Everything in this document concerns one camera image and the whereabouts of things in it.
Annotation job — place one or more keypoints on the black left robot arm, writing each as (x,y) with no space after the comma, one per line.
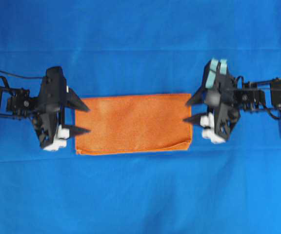
(16,103)

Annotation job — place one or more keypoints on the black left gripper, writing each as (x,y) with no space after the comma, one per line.
(53,96)

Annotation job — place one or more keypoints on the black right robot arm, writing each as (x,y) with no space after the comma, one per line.
(255,97)

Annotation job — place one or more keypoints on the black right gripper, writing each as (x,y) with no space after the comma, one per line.
(222,115)

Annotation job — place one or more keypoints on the blue table cloth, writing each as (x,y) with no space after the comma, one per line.
(134,47)

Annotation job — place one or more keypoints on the orange towel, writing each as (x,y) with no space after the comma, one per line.
(134,124)

